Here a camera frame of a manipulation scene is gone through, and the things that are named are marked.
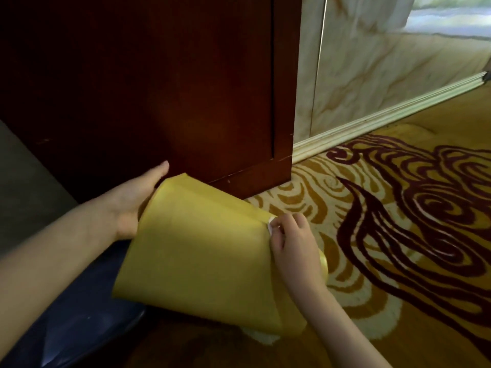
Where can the person's right hand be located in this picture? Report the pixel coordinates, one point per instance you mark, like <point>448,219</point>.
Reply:
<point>297,256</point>

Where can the person's left hand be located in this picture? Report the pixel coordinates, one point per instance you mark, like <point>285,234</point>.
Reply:
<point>128,203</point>

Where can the yellow plastic waste bin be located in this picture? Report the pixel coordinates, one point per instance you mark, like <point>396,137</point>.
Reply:
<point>203,252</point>

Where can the dark blue plastic basin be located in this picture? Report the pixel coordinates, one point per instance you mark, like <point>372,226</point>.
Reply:
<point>76,325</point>

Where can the person's left forearm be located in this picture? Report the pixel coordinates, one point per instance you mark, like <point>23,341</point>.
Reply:
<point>50,260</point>

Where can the person's right forearm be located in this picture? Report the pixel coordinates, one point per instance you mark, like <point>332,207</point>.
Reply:
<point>345,333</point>

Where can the dark red wooden cabinet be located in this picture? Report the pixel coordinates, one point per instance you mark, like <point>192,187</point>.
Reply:
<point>153,80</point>

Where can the white baseboard on marble wall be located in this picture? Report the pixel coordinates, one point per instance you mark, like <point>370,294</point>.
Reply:
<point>383,118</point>

